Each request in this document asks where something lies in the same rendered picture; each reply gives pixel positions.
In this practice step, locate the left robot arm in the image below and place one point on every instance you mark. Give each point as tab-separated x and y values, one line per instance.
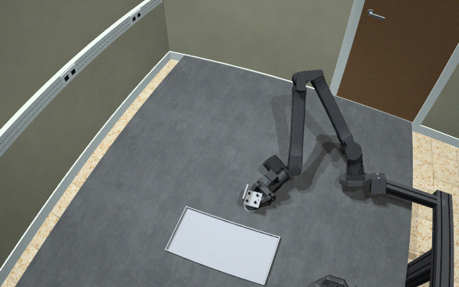
327	283

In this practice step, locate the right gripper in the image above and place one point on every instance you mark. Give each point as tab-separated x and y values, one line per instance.
265	191

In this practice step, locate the white l-shaped bracket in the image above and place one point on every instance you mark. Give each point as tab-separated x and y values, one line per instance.
251	198

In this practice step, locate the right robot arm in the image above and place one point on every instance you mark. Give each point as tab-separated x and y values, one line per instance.
349	149

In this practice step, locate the white shallow rectangular tray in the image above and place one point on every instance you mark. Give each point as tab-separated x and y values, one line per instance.
223	245

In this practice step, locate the grey cylinder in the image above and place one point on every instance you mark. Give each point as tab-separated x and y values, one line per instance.
249	209

